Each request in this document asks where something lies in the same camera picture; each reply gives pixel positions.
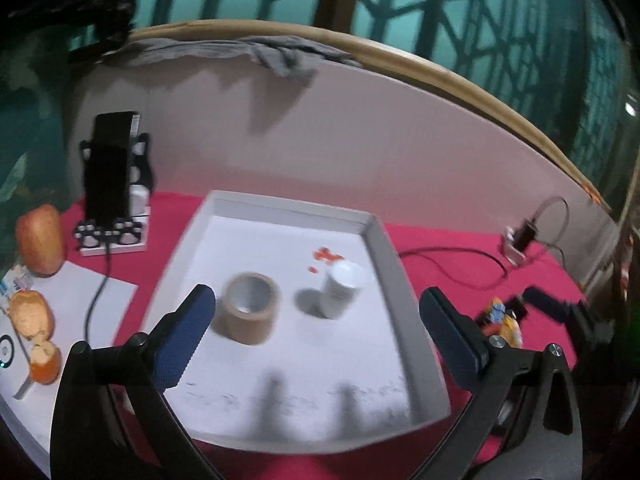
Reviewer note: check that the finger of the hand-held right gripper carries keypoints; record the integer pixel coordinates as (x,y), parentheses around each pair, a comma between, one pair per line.
(545,301)

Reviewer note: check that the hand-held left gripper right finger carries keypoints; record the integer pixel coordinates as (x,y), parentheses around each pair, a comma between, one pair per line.
(450,335)

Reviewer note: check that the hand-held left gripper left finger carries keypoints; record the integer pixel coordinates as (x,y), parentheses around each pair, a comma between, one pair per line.
(185,335)

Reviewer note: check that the white shallow tray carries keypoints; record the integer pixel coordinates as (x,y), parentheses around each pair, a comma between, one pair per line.
(300,360)

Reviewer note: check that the small black block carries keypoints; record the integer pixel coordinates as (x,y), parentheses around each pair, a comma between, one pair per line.
(516,308)

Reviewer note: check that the white power strip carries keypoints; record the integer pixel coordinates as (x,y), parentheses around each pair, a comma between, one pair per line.
(515,255)

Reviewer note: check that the brown tape roll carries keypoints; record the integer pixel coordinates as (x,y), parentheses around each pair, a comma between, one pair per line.
(245,325)

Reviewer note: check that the black plugged-in charger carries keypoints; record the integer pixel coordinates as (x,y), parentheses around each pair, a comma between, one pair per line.
(526,234)

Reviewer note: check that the red tablecloth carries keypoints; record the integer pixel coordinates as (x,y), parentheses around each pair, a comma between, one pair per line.
(450,260)

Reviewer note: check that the white paper sheet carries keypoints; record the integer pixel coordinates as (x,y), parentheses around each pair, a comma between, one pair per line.
(85,285)

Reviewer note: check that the white plastic bottle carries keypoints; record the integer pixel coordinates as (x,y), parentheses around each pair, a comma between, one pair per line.
(340,290)

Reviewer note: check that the orange round food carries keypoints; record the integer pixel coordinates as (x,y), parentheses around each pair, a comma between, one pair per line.
(46,362)

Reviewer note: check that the small red scraps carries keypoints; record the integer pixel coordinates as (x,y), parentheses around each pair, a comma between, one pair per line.
(327,256)

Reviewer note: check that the pale tan round food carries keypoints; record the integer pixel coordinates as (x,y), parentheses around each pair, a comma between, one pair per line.
(32,315)

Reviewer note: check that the reddish yellow fruit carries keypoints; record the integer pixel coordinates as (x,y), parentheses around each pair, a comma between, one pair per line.
(40,240)

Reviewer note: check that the paw print phone stand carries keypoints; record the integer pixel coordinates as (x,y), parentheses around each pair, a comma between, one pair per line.
(142,165)

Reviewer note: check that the black smartphone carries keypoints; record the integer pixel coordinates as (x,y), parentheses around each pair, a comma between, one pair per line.
(107,175)

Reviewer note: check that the small printed packet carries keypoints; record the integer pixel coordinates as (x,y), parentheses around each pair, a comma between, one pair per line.
(15,282)

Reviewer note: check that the grey cloth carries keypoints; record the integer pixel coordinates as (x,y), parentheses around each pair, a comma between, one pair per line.
(285,57)

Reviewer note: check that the dark window grille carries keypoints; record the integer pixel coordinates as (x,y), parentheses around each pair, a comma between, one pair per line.
(450,10)

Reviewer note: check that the dark cloth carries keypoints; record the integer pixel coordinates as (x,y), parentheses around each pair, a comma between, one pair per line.
(75,5)

